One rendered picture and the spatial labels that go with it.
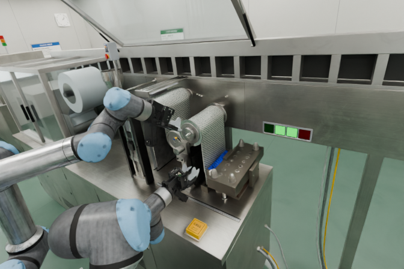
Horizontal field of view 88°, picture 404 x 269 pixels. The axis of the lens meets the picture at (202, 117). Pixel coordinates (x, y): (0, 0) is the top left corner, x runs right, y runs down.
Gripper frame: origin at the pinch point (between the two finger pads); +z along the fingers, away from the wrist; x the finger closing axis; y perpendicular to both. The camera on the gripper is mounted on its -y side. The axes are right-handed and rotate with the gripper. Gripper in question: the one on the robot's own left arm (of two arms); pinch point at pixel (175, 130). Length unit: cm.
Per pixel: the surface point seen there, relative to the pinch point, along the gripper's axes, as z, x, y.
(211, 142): 27.0, -4.5, 0.8
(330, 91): 28, -55, 36
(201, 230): 16.6, -17.1, -38.4
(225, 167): 34.0, -13.1, -10.0
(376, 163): 67, -79, 14
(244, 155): 45.3, -17.8, -0.5
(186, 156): 18.3, 2.8, -10.0
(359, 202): 85, -76, -7
